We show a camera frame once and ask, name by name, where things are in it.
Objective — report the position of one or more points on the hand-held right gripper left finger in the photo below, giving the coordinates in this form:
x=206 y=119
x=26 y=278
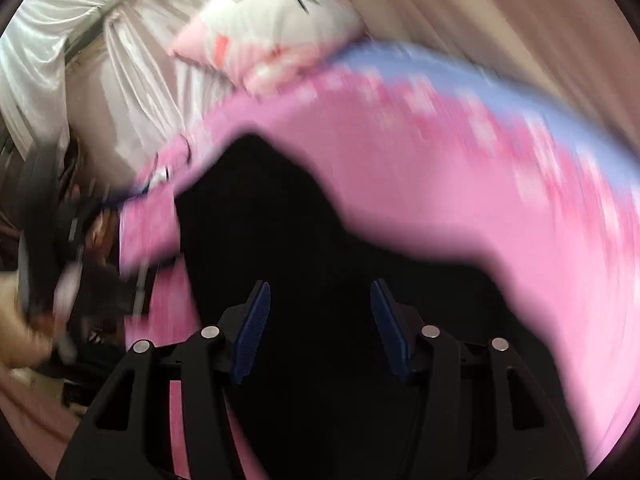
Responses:
x=252 y=327

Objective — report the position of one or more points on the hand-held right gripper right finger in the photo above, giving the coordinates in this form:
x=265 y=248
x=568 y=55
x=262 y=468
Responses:
x=391 y=330

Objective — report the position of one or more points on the black pants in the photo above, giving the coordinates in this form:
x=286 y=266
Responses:
x=280 y=220

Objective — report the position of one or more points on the person's left forearm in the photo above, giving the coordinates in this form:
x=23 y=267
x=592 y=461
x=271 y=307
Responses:
x=17 y=320

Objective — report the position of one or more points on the pink floral bedsheet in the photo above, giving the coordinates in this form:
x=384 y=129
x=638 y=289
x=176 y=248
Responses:
x=425 y=185

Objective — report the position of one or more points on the white satin cloth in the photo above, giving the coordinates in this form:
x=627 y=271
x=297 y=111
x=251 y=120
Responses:
x=140 y=60

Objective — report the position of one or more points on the cat print pillow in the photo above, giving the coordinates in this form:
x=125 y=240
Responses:
x=270 y=15

